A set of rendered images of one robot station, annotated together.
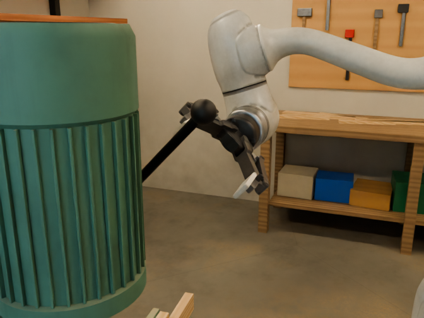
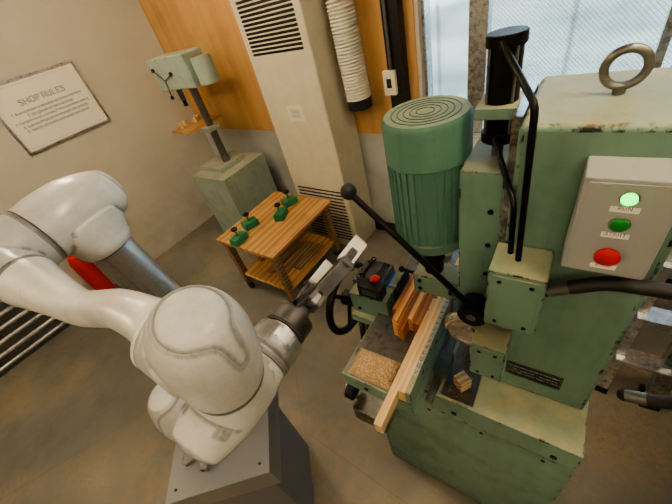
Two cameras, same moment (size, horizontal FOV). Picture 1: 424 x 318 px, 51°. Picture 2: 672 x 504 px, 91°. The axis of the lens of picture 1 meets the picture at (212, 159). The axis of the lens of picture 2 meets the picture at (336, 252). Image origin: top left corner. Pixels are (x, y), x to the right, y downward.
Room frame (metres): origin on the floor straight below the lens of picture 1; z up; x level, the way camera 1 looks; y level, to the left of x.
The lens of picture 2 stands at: (1.16, 0.22, 1.75)
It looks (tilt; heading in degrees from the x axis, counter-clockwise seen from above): 39 degrees down; 206
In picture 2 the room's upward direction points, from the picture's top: 17 degrees counter-clockwise
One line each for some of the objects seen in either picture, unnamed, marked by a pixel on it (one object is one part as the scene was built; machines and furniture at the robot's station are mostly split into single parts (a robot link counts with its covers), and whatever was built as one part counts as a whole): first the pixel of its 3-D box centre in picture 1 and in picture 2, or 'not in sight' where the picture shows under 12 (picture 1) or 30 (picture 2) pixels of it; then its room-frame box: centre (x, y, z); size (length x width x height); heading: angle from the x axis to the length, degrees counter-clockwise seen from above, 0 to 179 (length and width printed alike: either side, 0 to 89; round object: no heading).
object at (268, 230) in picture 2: not in sight; (283, 242); (-0.54, -0.99, 0.32); 0.66 x 0.57 x 0.64; 161
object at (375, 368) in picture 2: not in sight; (373, 364); (0.70, 0.01, 0.91); 0.12 x 0.09 x 0.03; 73
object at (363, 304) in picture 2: not in sight; (378, 291); (0.44, -0.02, 0.91); 0.15 x 0.14 x 0.09; 163
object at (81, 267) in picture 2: not in sight; (91, 273); (-0.19, -2.72, 0.30); 0.19 x 0.18 x 0.60; 70
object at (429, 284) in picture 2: not in sight; (441, 281); (0.49, 0.19, 1.03); 0.14 x 0.07 x 0.09; 73
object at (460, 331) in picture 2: not in sight; (469, 329); (0.64, 0.26, 1.02); 0.12 x 0.03 x 0.12; 73
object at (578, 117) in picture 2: not in sight; (566, 268); (0.57, 0.45, 1.16); 0.22 x 0.22 x 0.72; 73
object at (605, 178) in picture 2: not in sight; (616, 219); (0.71, 0.43, 1.40); 0.10 x 0.06 x 0.16; 73
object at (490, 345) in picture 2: not in sight; (490, 347); (0.69, 0.30, 1.02); 0.09 x 0.07 x 0.12; 163
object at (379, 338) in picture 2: not in sight; (403, 307); (0.46, 0.06, 0.87); 0.61 x 0.30 x 0.06; 163
